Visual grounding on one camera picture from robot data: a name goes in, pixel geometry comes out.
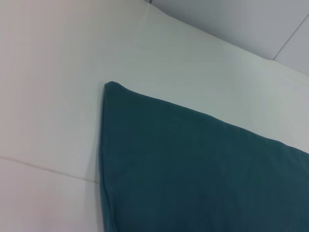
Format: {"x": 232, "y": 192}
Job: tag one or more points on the teal blue t-shirt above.
{"x": 193, "y": 169}

